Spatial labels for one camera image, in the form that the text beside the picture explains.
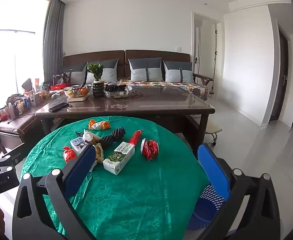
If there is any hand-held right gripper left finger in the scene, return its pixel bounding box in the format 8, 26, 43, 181
13, 144, 97, 240

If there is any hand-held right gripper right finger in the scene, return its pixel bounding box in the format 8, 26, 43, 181
197, 144, 281, 240

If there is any small red bag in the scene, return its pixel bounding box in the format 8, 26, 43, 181
63, 146, 77, 163

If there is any cartoon print plastic box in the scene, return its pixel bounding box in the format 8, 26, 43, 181
70, 137, 89, 155

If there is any white yellow snack bag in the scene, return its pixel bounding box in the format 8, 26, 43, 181
93, 142, 104, 164

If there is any white plastic bag bundle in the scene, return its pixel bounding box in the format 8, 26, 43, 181
83, 129, 100, 145

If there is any green white milk carton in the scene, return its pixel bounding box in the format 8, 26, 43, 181
103, 141, 135, 176

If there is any blue plastic basket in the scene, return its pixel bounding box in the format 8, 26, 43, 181
187, 184, 231, 230

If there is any orange white plastic bag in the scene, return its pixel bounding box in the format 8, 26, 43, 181
88, 119, 111, 131

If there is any red tube wrapper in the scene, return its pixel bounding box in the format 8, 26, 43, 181
128, 129, 143, 147

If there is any crushed red can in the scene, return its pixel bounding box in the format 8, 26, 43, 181
140, 138, 160, 162

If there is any brown side bench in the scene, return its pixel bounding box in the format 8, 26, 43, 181
0, 94, 52, 153

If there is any white round stool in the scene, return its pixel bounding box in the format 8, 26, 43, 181
205, 124, 222, 145

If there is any cluster of small bottles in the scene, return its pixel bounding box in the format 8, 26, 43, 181
1, 90, 52, 120

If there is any black phone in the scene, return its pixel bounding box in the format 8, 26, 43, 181
48, 102, 69, 112

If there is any green tablecloth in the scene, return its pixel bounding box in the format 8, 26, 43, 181
20, 116, 209, 240

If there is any clear glass bowl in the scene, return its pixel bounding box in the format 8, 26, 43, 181
103, 84, 133, 98
64, 86, 92, 98

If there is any green plant in black vase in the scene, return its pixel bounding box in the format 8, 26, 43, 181
86, 62, 106, 97

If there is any floral sofa cover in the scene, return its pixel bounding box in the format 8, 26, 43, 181
104, 79, 211, 102

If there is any dark wooden coffee table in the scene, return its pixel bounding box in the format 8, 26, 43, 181
35, 85, 216, 153

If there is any dark grapes bunch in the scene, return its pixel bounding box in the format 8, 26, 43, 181
104, 84, 127, 92

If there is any round lace doily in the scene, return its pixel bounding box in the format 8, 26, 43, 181
101, 90, 145, 101

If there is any handbag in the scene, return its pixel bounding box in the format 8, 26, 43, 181
53, 73, 69, 87

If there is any grey cushion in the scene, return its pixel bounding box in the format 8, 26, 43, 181
128, 57, 163, 82
86, 59, 119, 83
163, 60, 194, 83
65, 62, 88, 84

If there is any dark door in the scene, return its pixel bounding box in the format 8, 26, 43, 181
269, 30, 289, 122

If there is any white door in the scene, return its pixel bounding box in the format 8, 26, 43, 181
194, 26, 202, 74

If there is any grey curtain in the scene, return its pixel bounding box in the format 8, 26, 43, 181
43, 0, 65, 82

